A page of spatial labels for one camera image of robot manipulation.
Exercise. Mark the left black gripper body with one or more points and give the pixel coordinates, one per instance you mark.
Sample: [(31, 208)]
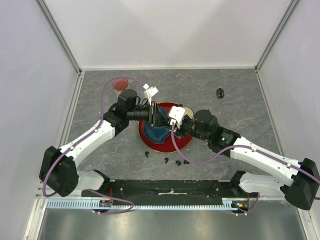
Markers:
[(152, 114)]

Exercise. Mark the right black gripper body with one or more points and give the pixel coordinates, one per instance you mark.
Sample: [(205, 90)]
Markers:
[(187, 127)]

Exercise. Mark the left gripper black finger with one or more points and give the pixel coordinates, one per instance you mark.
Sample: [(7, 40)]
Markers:
[(162, 113), (163, 124)]

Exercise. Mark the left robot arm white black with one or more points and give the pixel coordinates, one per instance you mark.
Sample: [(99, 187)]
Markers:
[(59, 165)]

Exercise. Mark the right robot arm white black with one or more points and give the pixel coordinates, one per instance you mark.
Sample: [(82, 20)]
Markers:
[(297, 181)]

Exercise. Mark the blue shell-shaped dish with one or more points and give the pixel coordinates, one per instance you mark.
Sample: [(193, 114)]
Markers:
[(156, 135)]

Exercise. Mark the beige ceramic cup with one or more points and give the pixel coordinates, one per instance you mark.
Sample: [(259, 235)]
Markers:
[(189, 112)]

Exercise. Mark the red round tray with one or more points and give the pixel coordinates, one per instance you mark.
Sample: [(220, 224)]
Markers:
[(168, 146)]

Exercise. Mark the pink floral mug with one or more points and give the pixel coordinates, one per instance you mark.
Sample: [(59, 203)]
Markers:
[(119, 85)]

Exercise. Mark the small black object on table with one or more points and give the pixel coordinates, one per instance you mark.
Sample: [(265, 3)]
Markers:
[(220, 93)]

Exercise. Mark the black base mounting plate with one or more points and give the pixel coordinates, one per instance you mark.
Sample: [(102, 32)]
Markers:
[(171, 192)]

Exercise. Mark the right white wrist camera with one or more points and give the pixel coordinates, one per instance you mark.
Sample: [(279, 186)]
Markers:
[(176, 115)]

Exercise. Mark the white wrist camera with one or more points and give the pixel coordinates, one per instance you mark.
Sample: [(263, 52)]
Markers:
[(176, 115), (149, 92)]

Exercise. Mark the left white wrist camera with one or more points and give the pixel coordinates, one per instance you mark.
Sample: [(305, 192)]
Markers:
[(149, 92)]

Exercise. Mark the slotted grey cable duct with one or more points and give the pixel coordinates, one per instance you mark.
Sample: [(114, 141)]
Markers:
[(96, 204)]

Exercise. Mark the left aluminium frame post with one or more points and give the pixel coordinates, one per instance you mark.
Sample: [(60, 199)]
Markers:
[(42, 5)]

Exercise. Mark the aluminium frame post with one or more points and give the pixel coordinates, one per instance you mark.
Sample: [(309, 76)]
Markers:
[(42, 5), (293, 4)]

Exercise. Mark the right aluminium frame post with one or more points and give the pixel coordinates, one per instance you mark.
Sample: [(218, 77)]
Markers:
[(293, 4)]

